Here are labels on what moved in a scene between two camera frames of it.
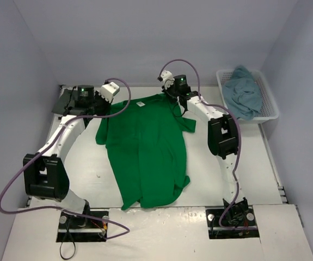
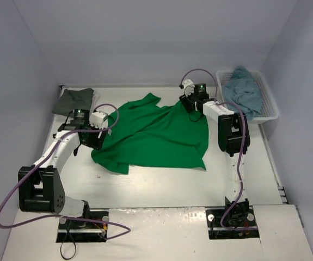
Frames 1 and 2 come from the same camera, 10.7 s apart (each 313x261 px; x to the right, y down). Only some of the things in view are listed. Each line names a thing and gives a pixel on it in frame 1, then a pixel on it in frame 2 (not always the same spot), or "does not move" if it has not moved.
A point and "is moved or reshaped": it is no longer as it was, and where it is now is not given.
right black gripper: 171,94 -> 188,104
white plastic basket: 269,110 does not move
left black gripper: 99,103 -> 96,140
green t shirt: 146,146 is moved or reshaped
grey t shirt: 65,105 does not move
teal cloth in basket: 241,94 does not move
